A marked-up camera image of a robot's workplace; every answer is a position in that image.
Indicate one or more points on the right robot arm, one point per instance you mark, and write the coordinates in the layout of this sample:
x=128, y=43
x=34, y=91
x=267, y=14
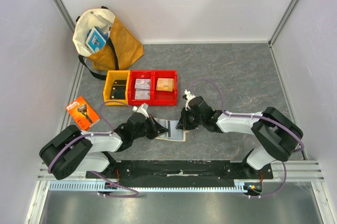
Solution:
x=277, y=135

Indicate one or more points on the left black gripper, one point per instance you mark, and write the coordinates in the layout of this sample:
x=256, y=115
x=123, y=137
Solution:
x=156, y=128

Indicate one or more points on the yellow plastic bin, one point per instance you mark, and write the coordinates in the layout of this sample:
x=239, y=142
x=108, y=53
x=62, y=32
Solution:
x=110, y=78

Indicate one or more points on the red middle plastic bin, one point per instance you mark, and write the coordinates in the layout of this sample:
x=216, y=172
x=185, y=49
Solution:
x=134, y=75

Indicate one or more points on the beige leather card holder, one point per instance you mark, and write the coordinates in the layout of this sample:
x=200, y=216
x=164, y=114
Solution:
x=173, y=134

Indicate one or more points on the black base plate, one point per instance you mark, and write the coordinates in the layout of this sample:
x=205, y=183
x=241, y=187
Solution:
x=184, y=174

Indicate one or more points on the blue razor box in bag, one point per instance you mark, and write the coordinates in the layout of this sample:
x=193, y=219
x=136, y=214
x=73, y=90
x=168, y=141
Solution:
x=96, y=39

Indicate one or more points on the lower silver card stack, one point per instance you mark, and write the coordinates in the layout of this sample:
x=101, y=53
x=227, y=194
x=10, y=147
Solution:
x=142, y=94

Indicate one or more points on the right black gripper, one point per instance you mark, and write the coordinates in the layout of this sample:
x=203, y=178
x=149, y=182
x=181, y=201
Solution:
x=186, y=118

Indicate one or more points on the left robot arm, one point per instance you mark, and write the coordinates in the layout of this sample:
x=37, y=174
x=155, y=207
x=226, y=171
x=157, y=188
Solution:
x=74, y=149

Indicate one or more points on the mustard and white tote bag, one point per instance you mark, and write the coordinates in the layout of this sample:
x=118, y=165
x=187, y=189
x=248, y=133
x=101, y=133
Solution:
x=121, y=50

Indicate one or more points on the grey cable duct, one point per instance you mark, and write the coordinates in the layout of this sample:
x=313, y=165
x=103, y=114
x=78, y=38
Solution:
x=101, y=186

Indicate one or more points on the red plastic bin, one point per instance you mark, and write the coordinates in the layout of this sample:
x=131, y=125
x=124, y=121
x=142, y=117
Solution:
x=163, y=98
x=134, y=75

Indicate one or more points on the red right plastic bin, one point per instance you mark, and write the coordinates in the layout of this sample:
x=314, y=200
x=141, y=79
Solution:
x=163, y=98

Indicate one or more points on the orange razor box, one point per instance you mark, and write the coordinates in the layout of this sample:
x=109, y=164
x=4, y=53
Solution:
x=82, y=113

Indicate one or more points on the black cards in yellow bin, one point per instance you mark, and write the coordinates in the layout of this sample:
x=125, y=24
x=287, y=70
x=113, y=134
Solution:
x=118, y=89

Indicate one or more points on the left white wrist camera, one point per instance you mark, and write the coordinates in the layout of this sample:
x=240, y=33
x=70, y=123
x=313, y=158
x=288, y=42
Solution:
x=142, y=109

